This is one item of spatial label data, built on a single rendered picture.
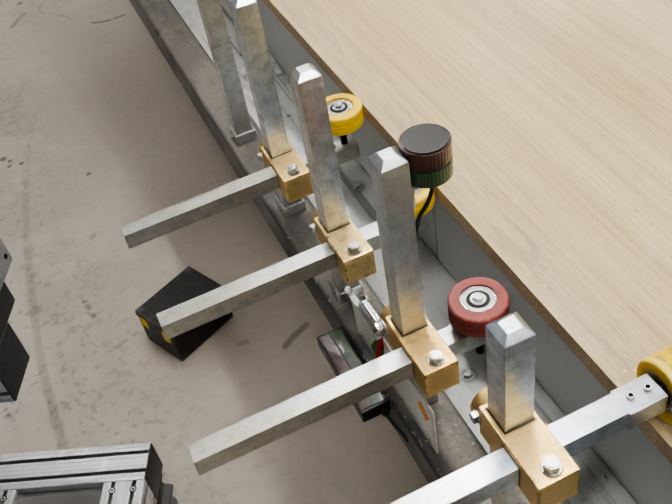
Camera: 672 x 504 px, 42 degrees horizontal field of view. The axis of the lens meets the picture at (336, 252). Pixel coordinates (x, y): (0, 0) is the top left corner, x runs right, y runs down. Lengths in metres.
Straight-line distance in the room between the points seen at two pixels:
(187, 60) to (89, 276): 0.86
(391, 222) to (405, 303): 0.15
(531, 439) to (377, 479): 1.14
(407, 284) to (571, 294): 0.22
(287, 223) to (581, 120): 0.55
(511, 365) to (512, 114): 0.67
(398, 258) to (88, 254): 1.83
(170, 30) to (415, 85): 0.91
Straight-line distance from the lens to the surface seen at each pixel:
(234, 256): 2.60
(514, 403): 0.92
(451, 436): 1.27
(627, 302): 1.17
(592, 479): 1.34
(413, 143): 0.99
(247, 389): 2.27
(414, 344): 1.15
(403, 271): 1.08
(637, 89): 1.52
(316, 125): 1.21
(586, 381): 1.27
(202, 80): 2.05
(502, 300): 1.15
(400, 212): 1.01
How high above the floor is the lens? 1.77
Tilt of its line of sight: 44 degrees down
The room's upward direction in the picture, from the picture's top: 11 degrees counter-clockwise
